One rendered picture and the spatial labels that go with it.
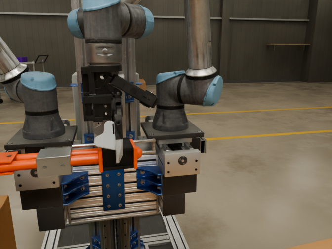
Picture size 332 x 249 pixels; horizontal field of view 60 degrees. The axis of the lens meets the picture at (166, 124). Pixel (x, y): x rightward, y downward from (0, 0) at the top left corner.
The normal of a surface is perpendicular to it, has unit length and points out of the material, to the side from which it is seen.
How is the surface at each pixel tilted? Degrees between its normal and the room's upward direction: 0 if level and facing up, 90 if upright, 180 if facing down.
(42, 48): 90
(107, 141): 70
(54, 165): 90
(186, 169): 90
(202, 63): 101
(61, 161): 90
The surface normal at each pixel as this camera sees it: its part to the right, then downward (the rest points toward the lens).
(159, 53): 0.22, 0.25
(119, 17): 0.88, 0.18
